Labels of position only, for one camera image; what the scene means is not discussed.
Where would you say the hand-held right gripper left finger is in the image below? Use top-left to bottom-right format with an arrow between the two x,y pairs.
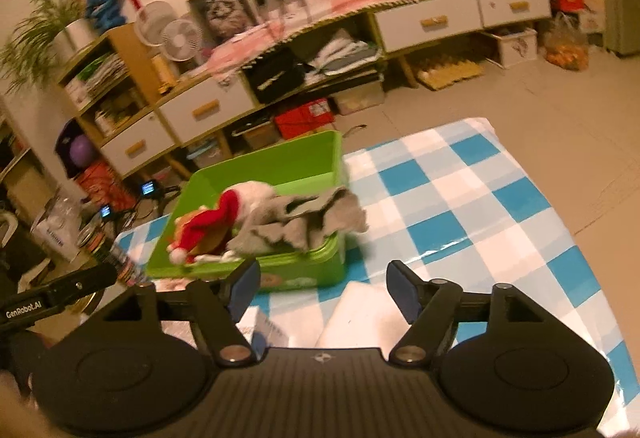
92,261 -> 262,366

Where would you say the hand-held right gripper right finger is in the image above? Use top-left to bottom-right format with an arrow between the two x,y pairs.
387,260 -> 553,366

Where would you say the white sponge block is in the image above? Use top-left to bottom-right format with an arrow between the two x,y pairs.
320,281 -> 401,349

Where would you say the grey cloth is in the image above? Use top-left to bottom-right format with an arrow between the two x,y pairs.
227,185 -> 371,255

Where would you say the green plastic bin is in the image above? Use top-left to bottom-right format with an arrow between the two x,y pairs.
145,129 -> 351,293

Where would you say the white milk carton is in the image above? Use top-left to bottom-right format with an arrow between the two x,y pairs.
235,305 -> 291,351

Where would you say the white plastic bag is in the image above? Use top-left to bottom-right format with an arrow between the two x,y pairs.
30,198 -> 83,261

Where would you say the colourful metal can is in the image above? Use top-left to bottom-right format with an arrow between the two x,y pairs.
75,213 -> 148,289

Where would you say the plush toy with red hat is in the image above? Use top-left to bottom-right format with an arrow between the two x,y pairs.
167,181 -> 278,266

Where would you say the blue checkered tablecloth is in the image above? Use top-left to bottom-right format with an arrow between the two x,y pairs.
107,117 -> 640,438

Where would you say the orange printed box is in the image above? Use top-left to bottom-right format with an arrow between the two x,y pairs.
75,161 -> 136,214

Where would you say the purple ball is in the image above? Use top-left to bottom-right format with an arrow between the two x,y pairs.
70,135 -> 96,169

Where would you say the white drawer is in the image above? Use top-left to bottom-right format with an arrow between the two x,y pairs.
160,76 -> 258,144
374,0 -> 483,53
477,0 -> 552,28
100,111 -> 178,176

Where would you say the red box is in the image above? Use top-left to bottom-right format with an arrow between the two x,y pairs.
274,99 -> 336,139

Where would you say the black bag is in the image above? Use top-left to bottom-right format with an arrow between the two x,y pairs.
245,48 -> 308,103

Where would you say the stack of papers on shelf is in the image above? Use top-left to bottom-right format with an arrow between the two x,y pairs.
65,51 -> 131,104

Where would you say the egg tray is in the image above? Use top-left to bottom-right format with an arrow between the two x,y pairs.
414,56 -> 486,92

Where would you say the stack of folded papers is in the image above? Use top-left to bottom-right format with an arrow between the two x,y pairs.
305,31 -> 383,79

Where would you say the wooden shelf cabinet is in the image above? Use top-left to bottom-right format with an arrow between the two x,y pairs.
55,23 -> 181,179

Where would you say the long wooden cabinet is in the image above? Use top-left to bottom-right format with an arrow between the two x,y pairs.
155,0 -> 553,159

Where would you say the white basket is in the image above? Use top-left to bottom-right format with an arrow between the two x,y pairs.
482,26 -> 538,69

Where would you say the potted green plant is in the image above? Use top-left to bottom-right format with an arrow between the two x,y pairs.
0,0 -> 101,94

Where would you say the framed cat picture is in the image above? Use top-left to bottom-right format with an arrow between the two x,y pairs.
187,0 -> 258,46

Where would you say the bag of oranges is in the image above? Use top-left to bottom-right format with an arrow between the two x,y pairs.
542,13 -> 591,72

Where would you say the blue plush toy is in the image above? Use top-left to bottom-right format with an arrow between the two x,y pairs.
85,0 -> 128,26

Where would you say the pink cloth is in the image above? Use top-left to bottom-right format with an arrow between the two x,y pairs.
192,0 -> 418,84

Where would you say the cardboard box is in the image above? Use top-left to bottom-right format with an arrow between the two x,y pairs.
577,0 -> 607,35

